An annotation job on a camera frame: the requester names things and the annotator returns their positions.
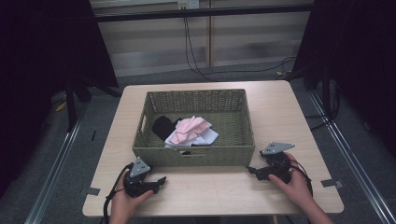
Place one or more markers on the black metal stand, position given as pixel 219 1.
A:
pixel 326 93
pixel 71 109

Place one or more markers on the yellow floor marker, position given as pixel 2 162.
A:
pixel 61 106

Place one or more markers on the person's right hand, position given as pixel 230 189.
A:
pixel 294 186

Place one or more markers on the small black floor tape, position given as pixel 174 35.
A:
pixel 93 135

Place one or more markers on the person's left hand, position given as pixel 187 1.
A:
pixel 124 203

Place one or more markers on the pink sock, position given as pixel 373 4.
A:
pixel 190 127

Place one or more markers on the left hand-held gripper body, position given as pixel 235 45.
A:
pixel 137 182

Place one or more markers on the white wall outlet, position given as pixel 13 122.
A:
pixel 188 4

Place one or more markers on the black sock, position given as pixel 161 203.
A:
pixel 162 127

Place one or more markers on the black horizontal bar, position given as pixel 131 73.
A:
pixel 202 13

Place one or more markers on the green woven basket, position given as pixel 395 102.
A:
pixel 224 124

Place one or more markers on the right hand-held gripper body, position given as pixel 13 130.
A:
pixel 276 163

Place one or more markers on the black curtain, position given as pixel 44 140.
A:
pixel 361 46
pixel 37 62

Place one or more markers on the white sock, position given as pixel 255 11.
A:
pixel 208 137

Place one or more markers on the metal floor rail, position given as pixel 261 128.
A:
pixel 358 168
pixel 53 174

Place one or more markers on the grey tape piece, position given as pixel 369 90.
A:
pixel 331 183
pixel 92 191

